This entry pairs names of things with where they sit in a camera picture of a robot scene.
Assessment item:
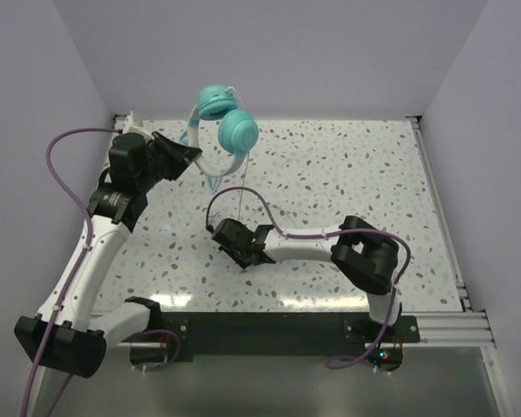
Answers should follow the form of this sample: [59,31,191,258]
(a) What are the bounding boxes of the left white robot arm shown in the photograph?
[14,132,201,378]

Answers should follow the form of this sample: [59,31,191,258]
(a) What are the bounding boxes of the teal white cat-ear headphones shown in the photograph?
[180,84,260,193]

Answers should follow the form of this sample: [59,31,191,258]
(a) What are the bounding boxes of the aluminium frame rail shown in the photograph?
[406,116,496,349]
[15,310,498,417]

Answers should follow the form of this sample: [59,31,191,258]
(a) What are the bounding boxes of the right aluminium frame rail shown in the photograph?
[406,116,496,349]

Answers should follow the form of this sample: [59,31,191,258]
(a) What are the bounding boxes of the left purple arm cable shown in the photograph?
[19,128,125,417]

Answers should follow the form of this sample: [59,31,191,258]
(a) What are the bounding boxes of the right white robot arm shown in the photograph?
[206,215,401,341]

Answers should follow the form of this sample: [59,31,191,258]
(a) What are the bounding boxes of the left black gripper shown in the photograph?
[137,130,201,190]

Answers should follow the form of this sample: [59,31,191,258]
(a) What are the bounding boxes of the front aluminium frame rail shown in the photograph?
[15,310,498,417]

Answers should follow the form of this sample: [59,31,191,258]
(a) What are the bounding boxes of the white headphone cable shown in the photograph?
[225,86,255,227]

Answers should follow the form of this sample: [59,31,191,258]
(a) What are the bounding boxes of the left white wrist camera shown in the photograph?
[122,110,148,136]

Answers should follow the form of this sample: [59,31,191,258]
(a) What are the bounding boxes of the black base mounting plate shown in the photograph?
[111,310,422,364]

